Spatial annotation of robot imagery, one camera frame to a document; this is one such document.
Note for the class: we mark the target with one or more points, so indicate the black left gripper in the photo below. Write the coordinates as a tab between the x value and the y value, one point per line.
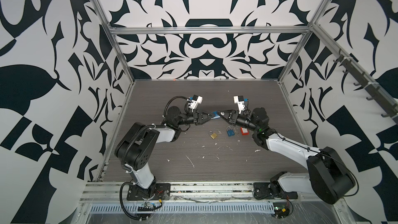
197	117

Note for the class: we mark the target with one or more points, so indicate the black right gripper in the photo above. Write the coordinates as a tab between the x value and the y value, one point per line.
234	114

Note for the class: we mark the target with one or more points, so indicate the blue padlock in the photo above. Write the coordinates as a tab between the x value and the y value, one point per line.
230	131
216	116

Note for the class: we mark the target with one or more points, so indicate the brass padlock with key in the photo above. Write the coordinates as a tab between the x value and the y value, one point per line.
212	135

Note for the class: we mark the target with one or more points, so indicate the red padlock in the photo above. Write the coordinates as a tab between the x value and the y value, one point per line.
244	131

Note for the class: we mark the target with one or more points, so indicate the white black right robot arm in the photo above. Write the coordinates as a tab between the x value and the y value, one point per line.
327	176

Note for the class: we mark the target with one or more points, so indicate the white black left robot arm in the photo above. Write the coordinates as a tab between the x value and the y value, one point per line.
135	149

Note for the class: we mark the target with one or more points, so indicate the right circuit board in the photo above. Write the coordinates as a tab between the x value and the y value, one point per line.
283	211

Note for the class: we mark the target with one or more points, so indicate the circuit board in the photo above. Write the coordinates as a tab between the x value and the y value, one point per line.
283	211
149	207

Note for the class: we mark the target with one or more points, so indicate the left circuit board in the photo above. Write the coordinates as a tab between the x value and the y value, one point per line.
149	207

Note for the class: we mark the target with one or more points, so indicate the black hook rack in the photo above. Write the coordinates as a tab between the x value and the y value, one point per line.
365	81

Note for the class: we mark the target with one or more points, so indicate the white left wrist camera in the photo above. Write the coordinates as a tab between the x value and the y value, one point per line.
194	102

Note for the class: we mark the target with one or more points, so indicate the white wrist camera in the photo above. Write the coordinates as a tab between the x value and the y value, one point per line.
242	104
194	102

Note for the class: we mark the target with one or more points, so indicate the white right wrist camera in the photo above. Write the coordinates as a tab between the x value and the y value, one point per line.
242	104

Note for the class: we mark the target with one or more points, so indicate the aluminium frame horizontal bar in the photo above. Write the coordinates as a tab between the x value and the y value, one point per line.
208	30

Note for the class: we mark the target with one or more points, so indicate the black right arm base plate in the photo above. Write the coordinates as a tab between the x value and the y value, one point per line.
272	190

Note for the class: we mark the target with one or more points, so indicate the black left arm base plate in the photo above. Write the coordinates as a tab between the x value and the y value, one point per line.
149	192

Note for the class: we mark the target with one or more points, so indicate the white slotted cable duct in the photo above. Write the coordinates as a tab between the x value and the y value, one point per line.
187	208

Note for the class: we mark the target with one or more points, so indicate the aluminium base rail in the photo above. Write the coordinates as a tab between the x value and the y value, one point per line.
194	190

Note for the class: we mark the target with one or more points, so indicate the aluminium frame corner post right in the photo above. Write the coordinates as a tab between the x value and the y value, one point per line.
304	39

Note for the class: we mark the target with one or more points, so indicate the aluminium frame corner post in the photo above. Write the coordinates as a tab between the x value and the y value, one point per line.
304	39
96	55

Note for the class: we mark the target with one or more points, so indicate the aluminium frame corner post left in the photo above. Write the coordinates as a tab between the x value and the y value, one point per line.
96	55

